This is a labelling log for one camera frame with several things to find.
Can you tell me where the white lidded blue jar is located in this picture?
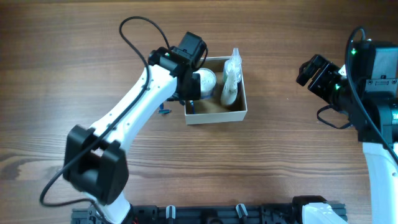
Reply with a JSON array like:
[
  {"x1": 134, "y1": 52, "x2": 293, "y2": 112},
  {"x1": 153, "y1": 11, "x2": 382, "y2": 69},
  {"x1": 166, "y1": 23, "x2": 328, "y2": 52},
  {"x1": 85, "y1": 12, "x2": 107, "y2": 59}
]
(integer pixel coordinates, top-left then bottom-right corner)
[{"x1": 195, "y1": 68, "x2": 216, "y2": 99}]

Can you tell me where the blue disposable razor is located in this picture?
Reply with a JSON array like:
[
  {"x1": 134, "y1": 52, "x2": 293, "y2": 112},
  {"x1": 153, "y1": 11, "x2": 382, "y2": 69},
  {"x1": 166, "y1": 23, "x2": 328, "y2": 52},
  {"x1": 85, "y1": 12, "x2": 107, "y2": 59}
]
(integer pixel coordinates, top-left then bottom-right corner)
[{"x1": 158, "y1": 103, "x2": 171, "y2": 114}]

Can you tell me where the white squeeze tube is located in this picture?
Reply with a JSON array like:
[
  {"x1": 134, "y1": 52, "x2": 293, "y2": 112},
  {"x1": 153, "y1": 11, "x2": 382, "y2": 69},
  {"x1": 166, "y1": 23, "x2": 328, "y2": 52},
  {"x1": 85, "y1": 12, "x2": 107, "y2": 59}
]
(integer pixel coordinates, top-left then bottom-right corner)
[{"x1": 220, "y1": 67, "x2": 238, "y2": 106}]

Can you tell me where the blue white toothbrush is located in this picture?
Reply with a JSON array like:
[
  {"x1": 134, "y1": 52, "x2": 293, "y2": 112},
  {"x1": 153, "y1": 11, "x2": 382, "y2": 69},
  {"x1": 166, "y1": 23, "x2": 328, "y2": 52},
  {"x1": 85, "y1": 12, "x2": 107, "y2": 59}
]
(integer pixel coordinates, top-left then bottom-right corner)
[{"x1": 189, "y1": 100, "x2": 195, "y2": 114}]

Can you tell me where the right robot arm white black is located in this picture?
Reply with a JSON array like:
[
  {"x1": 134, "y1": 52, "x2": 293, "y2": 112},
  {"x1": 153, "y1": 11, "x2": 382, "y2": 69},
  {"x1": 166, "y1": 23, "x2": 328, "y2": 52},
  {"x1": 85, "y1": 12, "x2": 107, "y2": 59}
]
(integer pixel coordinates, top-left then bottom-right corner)
[{"x1": 296, "y1": 40, "x2": 397, "y2": 223}]

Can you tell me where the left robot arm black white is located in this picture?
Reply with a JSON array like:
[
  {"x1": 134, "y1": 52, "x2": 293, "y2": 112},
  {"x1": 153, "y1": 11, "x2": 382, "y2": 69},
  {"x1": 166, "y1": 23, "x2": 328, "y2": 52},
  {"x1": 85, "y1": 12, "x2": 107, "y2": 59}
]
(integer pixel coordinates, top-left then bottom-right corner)
[{"x1": 63, "y1": 32, "x2": 208, "y2": 223}]

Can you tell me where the open beige cardboard box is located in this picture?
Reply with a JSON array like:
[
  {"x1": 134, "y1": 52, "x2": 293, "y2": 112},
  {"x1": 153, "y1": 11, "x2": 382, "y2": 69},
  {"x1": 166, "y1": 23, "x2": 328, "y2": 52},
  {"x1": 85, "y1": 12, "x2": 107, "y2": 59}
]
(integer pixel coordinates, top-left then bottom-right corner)
[{"x1": 185, "y1": 56, "x2": 248, "y2": 125}]

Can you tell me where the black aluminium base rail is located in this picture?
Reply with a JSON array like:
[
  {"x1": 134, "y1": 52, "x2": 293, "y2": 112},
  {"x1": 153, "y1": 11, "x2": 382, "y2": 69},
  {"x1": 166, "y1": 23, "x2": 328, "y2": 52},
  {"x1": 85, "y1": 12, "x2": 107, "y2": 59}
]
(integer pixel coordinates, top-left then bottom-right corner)
[{"x1": 70, "y1": 203, "x2": 348, "y2": 224}]

